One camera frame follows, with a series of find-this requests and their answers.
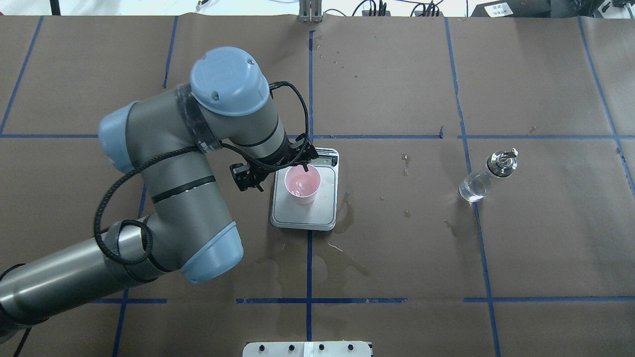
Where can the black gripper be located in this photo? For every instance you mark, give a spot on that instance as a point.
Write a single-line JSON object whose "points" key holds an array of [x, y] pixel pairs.
{"points": [[286, 154]]}

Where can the pink plastic cup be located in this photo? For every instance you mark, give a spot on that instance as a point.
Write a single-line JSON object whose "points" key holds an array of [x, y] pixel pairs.
{"points": [[301, 185]]}

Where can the clear glass sauce bottle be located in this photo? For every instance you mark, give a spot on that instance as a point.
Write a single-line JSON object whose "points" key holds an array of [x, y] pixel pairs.
{"points": [[498, 166]]}

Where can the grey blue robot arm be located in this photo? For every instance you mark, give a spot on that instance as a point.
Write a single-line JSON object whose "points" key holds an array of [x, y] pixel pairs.
{"points": [[167, 212]]}

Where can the silver digital kitchen scale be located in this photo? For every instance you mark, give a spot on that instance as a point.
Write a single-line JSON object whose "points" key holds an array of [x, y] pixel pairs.
{"points": [[319, 215]]}

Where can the black device with label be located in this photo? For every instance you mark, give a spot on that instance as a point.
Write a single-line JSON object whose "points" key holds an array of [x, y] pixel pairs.
{"points": [[513, 8]]}

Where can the aluminium frame post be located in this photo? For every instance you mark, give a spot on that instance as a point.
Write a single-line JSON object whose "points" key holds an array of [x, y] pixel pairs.
{"points": [[310, 11]]}

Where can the white column base plate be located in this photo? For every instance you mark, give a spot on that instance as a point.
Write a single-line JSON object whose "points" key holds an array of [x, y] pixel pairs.
{"points": [[309, 349]]}

